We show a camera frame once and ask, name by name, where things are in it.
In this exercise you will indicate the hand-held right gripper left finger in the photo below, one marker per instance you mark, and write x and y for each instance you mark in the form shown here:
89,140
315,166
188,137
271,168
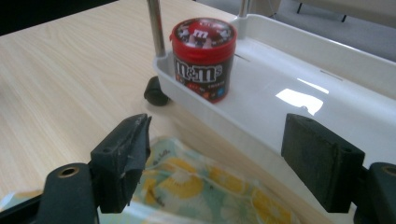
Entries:
123,161

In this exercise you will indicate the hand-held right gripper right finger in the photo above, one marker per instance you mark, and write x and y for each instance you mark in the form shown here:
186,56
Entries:
323,160

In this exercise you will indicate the white two-tier cart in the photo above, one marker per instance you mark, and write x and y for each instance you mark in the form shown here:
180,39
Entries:
280,93

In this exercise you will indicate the floral cloth bag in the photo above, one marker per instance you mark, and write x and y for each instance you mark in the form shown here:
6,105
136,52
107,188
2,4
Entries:
199,193

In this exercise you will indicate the red candy jar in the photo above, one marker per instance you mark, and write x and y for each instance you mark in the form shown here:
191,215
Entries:
202,59

